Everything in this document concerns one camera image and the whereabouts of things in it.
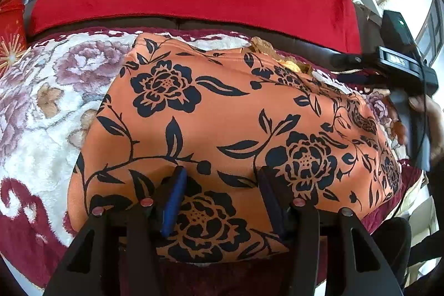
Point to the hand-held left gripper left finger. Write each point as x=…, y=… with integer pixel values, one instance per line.
x=174, y=199

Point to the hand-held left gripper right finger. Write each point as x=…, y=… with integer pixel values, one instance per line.
x=274, y=204

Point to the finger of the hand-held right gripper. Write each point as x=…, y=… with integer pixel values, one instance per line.
x=347, y=59

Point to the orange floral blouse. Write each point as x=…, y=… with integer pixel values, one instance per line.
x=225, y=115

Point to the person's right hand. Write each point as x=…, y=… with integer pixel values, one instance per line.
x=428, y=107

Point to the brown leather sofa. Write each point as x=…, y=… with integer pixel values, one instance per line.
x=194, y=23

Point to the floral plush blanket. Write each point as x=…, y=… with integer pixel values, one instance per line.
x=41, y=101

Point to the red embroidered cushion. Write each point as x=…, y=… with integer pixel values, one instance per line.
x=12, y=36

